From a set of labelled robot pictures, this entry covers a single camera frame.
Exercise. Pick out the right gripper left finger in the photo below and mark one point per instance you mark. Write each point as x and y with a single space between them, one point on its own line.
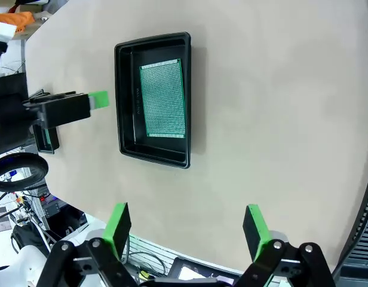
115 230

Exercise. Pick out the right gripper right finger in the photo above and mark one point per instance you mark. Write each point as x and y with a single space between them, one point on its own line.
257 233

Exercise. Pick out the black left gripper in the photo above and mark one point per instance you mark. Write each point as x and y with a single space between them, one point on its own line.
7 113

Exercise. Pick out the green perforated circuit board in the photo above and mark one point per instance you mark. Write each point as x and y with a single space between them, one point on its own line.
47 137
163 98

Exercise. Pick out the black ESD tray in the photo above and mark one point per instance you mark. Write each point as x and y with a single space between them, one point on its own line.
125 104
54 143

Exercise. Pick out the black slotted board rack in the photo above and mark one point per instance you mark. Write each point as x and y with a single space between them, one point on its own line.
363 245

